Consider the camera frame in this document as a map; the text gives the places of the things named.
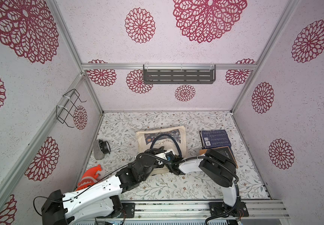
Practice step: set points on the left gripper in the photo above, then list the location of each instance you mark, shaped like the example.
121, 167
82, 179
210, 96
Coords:
156, 152

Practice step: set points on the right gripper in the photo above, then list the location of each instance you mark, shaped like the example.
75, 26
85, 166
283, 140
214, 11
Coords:
174, 165

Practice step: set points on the cream canvas tote bag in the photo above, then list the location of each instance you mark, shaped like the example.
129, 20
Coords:
167, 139

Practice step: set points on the blue book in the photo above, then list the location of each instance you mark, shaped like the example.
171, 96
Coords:
214, 139

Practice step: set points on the black orange spine book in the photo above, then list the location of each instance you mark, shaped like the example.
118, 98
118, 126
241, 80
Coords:
221, 153

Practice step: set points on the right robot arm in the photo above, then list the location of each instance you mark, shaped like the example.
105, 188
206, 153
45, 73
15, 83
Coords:
218, 164

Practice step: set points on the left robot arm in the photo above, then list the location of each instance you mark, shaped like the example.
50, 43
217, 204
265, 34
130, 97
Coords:
102, 198

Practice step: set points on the red toy figure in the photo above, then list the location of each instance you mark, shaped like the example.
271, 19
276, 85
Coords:
90, 177

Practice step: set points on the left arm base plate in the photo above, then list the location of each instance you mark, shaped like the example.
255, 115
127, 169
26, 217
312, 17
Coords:
122, 210

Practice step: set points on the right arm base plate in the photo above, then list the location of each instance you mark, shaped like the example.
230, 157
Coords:
229, 210

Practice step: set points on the black wire wall rack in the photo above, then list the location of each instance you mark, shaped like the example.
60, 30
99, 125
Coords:
66, 109

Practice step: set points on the grey slotted wall shelf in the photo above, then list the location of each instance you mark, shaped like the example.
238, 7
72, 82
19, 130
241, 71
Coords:
179, 74

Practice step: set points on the aluminium rail frame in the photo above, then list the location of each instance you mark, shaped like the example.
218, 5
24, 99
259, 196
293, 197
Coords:
197, 212

